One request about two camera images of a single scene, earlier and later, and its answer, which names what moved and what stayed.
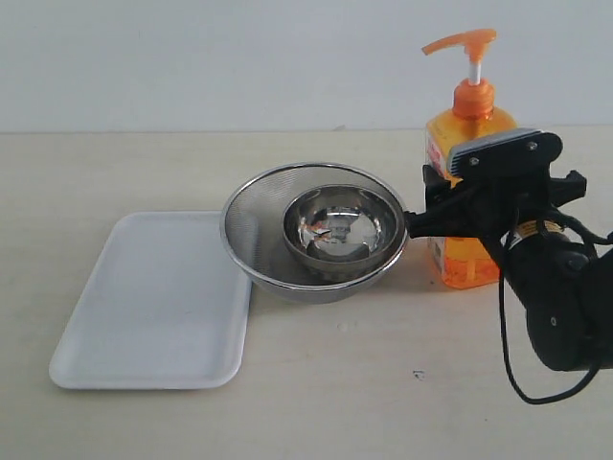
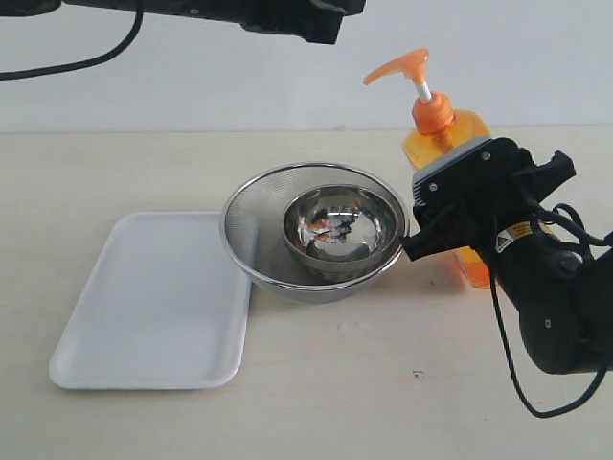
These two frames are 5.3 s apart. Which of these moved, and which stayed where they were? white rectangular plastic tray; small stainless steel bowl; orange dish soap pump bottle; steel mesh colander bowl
Moved: orange dish soap pump bottle
Stayed: steel mesh colander bowl; small stainless steel bowl; white rectangular plastic tray
